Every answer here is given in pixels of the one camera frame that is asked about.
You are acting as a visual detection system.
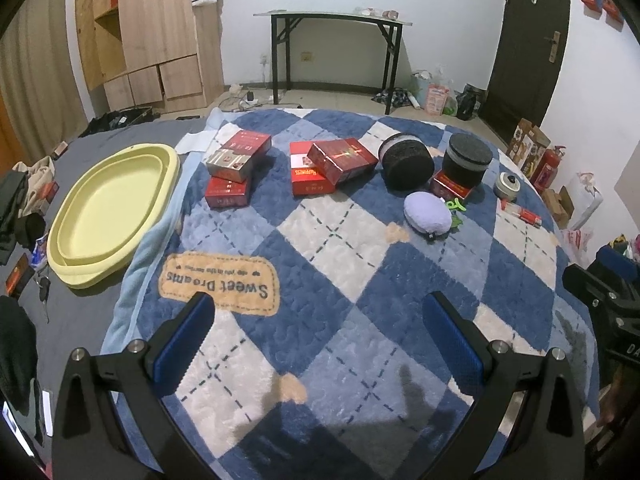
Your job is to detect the dark brown door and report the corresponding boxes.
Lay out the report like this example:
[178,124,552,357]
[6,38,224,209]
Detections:
[487,0,572,137]

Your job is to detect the beige curtain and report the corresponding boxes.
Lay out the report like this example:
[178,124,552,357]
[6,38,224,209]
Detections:
[0,5,87,161]

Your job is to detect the plastic bags under table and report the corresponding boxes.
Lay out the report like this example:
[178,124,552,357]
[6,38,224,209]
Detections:
[410,69,457,116]

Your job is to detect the red fire extinguisher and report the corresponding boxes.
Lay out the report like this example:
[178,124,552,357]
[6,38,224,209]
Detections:
[530,145,567,187]

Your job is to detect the black sponge cylinder white band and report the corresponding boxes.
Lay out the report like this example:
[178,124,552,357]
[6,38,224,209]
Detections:
[378,132,435,192]

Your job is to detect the yellow plastic basin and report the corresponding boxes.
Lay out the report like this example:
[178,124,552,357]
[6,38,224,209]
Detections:
[46,143,181,289]

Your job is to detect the brown cardboard box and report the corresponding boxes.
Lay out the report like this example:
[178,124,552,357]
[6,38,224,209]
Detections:
[542,186,574,229]

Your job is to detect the beige clothing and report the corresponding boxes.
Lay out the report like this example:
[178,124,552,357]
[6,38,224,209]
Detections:
[12,156,57,217]

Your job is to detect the black bag by door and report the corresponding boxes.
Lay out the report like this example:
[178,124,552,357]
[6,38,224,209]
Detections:
[456,83,487,121]

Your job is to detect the wooden wardrobe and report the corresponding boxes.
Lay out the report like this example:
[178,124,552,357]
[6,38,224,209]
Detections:
[75,0,226,112]

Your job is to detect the black clothing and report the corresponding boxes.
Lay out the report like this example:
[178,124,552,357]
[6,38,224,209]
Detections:
[0,295,43,441]

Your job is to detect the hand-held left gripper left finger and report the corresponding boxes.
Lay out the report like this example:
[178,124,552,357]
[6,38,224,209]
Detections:
[51,292,216,480]

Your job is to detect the black sponge cylinder grey band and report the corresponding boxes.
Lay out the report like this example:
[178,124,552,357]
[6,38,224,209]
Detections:
[442,133,494,189]

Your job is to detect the key bunch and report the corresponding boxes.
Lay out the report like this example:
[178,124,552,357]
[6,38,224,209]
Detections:
[34,274,52,323]

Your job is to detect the small dark red pack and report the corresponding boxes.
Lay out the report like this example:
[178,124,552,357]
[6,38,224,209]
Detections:
[5,252,36,296]

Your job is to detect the grey bedsheet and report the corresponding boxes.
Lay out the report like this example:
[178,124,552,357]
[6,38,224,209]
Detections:
[0,117,223,480]

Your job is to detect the black folding table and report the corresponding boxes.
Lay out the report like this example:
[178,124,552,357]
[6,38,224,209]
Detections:
[253,9,415,115]

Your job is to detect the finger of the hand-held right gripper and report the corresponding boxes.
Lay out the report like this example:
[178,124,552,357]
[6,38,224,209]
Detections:
[587,247,640,286]
[562,264,640,322]

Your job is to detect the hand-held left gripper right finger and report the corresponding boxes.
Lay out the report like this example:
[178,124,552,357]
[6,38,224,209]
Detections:
[422,291,586,480]

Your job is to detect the black open suitcase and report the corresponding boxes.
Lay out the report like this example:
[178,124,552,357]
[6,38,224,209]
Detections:
[80,106,162,137]

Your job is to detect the round tin with black knob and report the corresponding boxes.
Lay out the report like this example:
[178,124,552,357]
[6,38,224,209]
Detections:
[493,171,521,202]

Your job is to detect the red and silver box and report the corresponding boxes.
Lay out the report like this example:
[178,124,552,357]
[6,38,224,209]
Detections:
[202,130,272,184]

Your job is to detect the blue plaid fleece blanket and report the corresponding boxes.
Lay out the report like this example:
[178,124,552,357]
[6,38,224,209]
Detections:
[102,107,601,480]

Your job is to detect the printed carton boxes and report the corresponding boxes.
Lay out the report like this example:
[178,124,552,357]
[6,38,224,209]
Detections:
[506,118,551,172]

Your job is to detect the dark green jacket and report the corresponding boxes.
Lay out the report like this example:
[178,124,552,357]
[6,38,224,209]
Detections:
[0,170,48,263]

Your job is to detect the pale purple plush pouch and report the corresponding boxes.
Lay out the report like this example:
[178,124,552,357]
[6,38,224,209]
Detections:
[404,191,452,245]

